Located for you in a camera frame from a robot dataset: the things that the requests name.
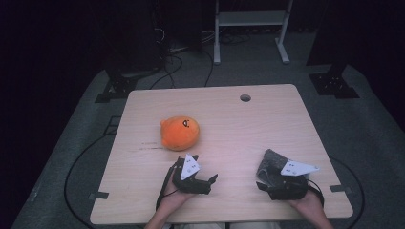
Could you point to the grey fluffy cloth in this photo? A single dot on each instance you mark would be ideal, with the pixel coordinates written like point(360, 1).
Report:
point(270, 159)

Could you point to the orange plush toy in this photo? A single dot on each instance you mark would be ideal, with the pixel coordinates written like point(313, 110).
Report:
point(178, 135)

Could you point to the person's right hand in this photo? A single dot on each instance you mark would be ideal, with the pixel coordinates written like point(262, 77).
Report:
point(309, 205)

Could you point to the black stand base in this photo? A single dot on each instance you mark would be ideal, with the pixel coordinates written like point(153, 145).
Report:
point(119, 86)
point(334, 84)

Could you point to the person's left hand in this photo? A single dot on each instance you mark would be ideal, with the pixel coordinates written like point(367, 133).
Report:
point(173, 197)

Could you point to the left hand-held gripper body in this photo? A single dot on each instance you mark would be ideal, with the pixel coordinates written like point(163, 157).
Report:
point(187, 186)

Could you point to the white metal stand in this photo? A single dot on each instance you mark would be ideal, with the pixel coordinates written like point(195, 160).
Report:
point(251, 18)

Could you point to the grey tape piece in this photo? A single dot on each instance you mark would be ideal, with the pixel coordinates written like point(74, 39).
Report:
point(340, 188)
point(99, 195)

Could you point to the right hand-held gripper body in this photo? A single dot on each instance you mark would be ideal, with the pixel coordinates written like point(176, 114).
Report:
point(288, 189)

